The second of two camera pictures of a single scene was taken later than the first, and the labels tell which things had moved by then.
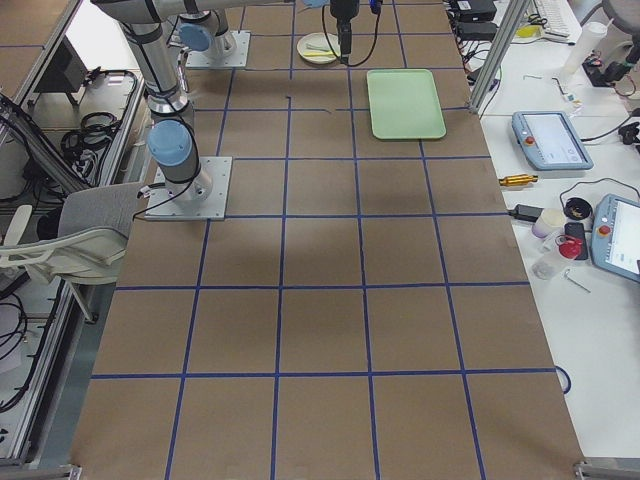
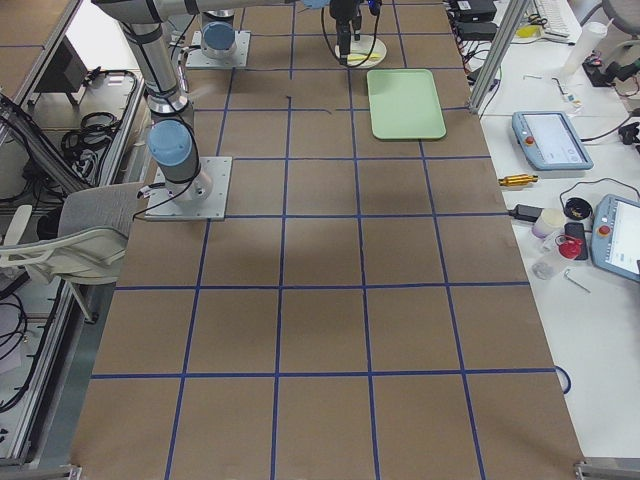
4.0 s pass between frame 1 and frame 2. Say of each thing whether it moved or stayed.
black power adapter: stayed
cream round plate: moved
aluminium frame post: stayed
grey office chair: stayed
